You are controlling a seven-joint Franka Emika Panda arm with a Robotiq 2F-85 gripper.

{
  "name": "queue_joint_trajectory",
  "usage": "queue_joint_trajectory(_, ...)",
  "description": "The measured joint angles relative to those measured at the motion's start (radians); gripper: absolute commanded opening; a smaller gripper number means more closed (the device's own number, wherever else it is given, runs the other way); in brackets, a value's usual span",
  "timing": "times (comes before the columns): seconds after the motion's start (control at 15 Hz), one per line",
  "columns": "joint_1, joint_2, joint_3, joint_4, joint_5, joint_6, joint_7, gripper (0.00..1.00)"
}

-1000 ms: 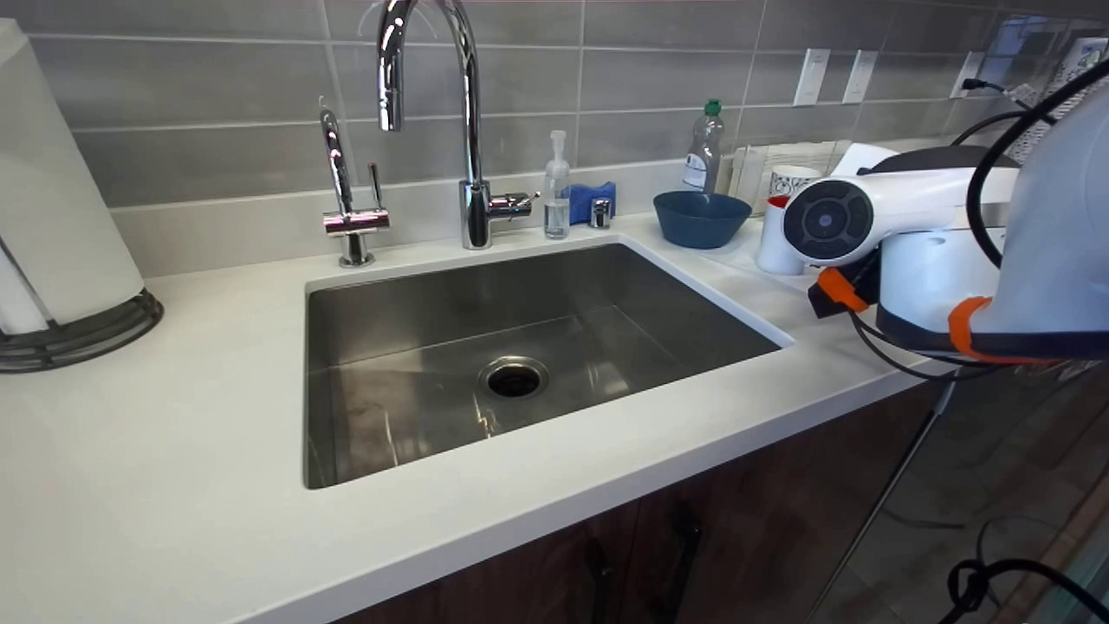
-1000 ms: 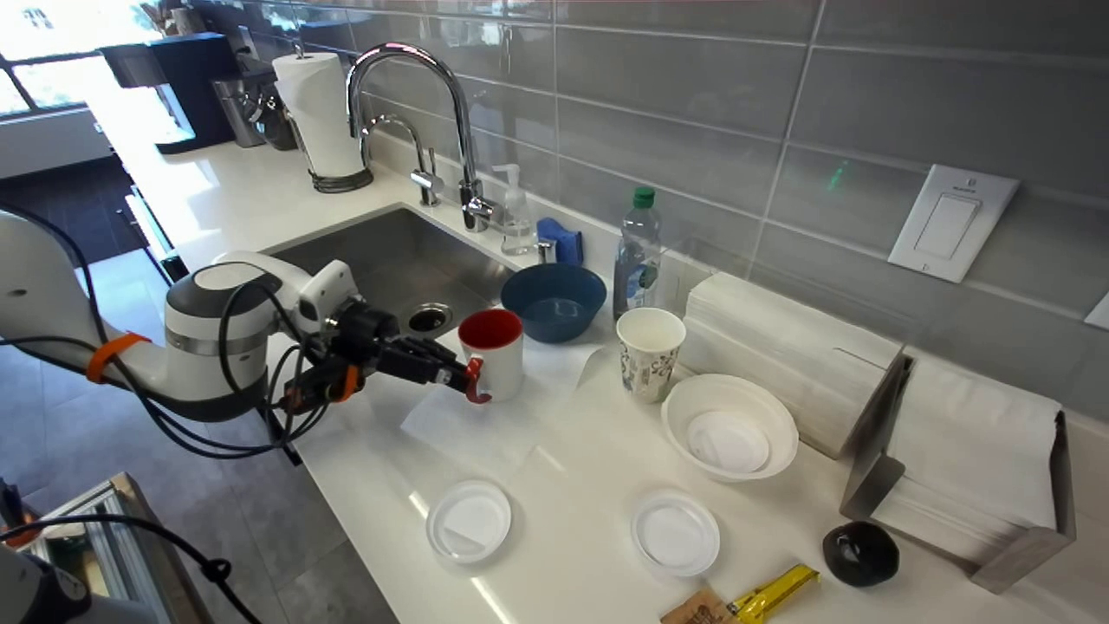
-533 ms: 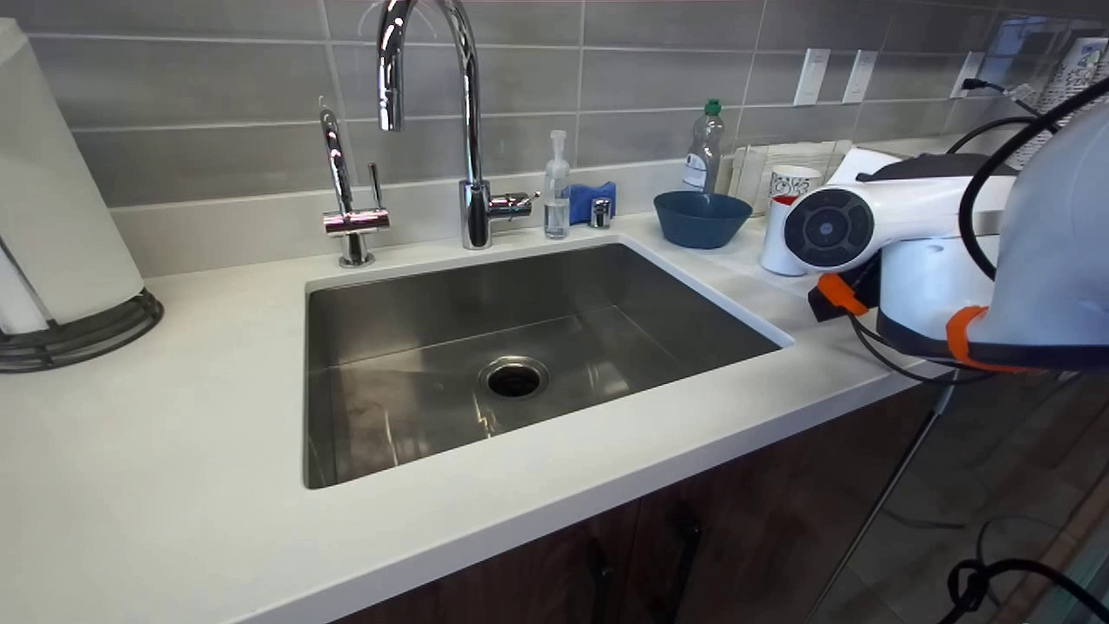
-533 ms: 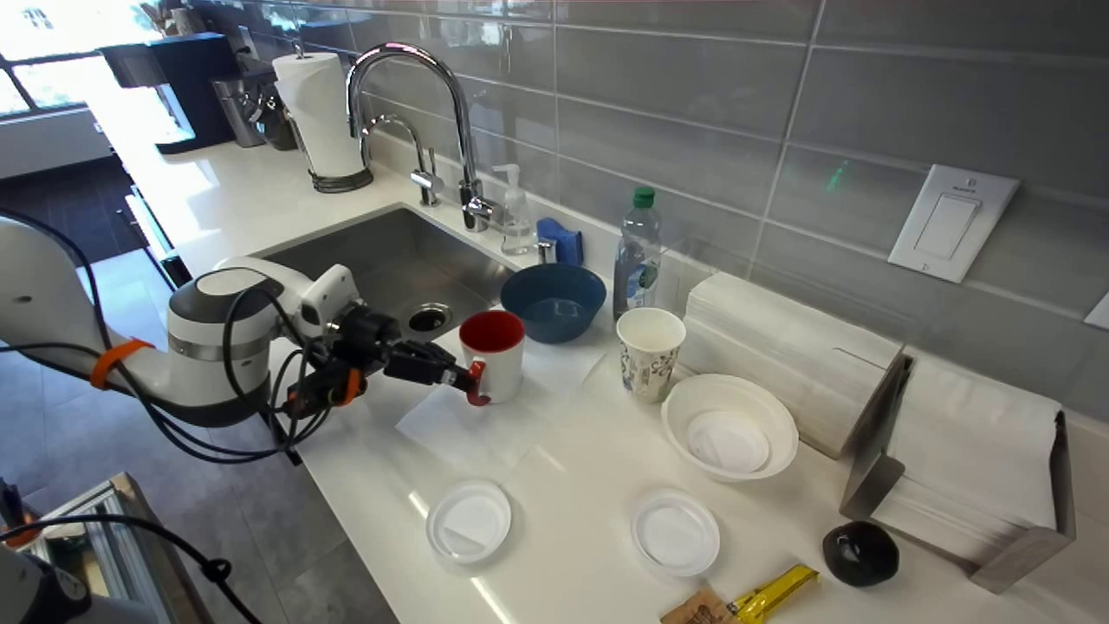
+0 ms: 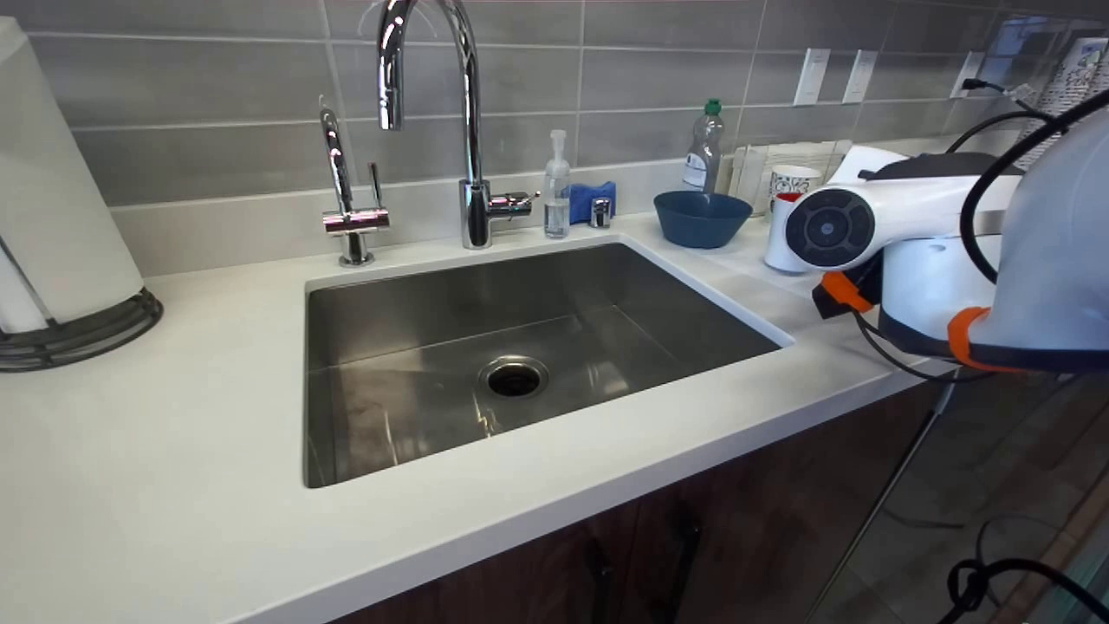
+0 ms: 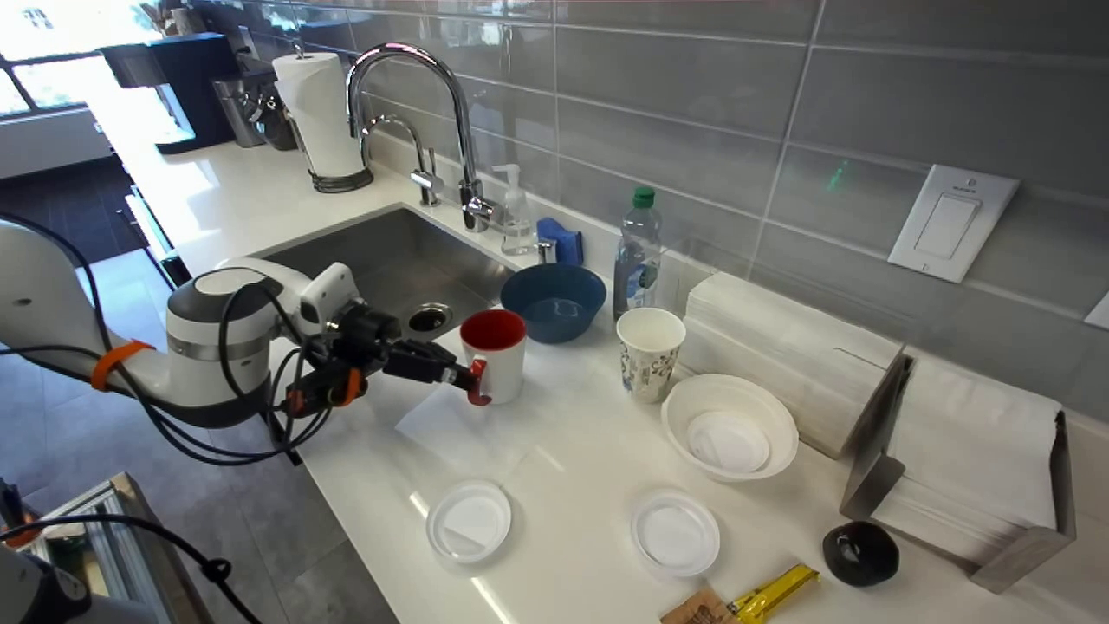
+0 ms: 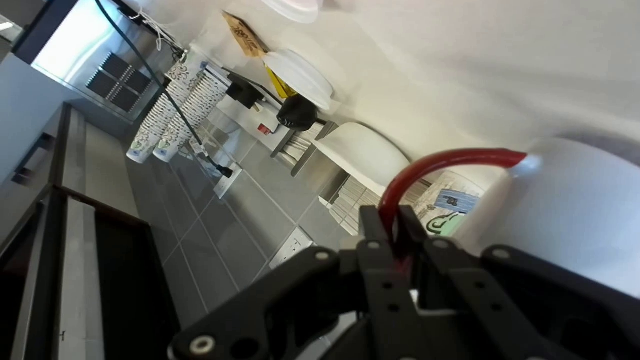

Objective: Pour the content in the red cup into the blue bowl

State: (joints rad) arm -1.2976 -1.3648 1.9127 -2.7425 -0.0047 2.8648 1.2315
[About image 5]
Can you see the blue sponge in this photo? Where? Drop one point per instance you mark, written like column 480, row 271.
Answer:
column 586, row 198

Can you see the stainless steel sink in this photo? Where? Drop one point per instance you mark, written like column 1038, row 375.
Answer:
column 523, row 348

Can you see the tall chrome faucet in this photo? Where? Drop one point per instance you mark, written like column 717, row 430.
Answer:
column 473, row 126

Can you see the clear soap dispenser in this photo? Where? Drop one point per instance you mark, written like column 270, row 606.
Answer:
column 555, row 195

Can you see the white cup with red inside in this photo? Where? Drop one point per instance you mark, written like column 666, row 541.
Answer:
column 786, row 236

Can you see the grey dishwasher front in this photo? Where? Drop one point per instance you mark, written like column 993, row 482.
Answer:
column 1008, row 487

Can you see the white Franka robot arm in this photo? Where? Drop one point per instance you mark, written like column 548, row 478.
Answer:
column 1043, row 256

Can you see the clear bottle with green cap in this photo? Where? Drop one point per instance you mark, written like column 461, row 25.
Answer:
column 703, row 156

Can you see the small chrome faucet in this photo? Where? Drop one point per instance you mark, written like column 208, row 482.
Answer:
column 340, row 187

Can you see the white wall outlet plate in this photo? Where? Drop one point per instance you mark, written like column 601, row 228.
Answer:
column 814, row 77

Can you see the patterned paper cup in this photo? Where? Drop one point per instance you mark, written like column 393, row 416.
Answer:
column 800, row 178

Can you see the blue bowl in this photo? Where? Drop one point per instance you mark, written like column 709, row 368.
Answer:
column 703, row 221

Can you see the black paper towel holder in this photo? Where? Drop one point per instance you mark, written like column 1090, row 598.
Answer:
column 93, row 336

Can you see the white patterned countertop item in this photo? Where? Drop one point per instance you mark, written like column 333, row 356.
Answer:
column 1080, row 70

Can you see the dark wood cabinet front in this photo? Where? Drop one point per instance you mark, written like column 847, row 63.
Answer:
column 696, row 541

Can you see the black wrist camera orange clips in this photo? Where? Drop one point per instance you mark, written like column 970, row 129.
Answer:
column 847, row 295

